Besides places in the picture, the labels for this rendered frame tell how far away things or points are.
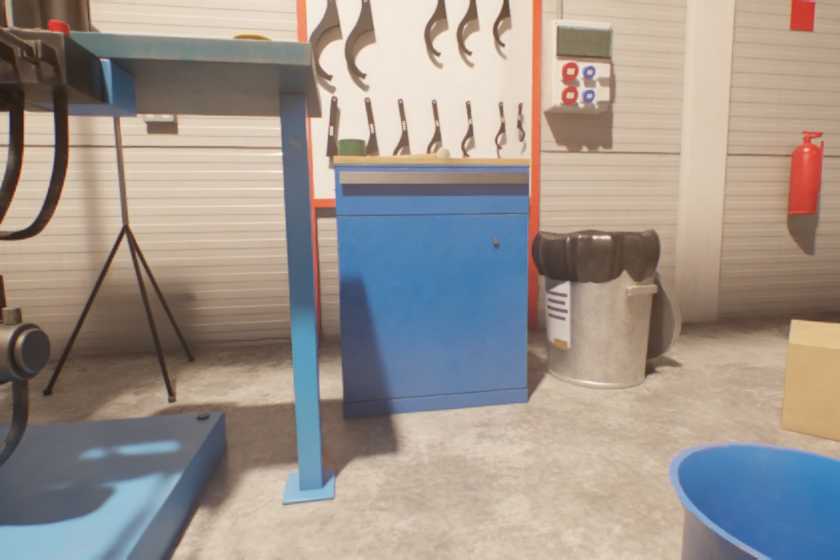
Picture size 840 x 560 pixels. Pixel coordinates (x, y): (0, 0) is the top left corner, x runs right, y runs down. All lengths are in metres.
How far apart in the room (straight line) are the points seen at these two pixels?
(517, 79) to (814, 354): 2.12
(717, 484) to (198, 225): 2.66
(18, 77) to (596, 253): 1.74
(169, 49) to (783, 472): 1.23
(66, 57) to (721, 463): 1.19
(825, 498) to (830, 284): 3.85
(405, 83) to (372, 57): 0.24
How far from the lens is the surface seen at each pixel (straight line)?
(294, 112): 1.16
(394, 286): 1.59
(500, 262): 1.67
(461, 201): 1.62
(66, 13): 1.17
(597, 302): 1.95
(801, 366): 1.90
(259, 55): 1.01
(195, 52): 1.03
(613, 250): 1.90
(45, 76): 0.98
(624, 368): 2.07
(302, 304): 1.13
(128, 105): 1.11
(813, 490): 0.84
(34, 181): 3.24
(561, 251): 1.94
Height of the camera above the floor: 0.69
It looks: 7 degrees down
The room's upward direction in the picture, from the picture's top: 1 degrees counter-clockwise
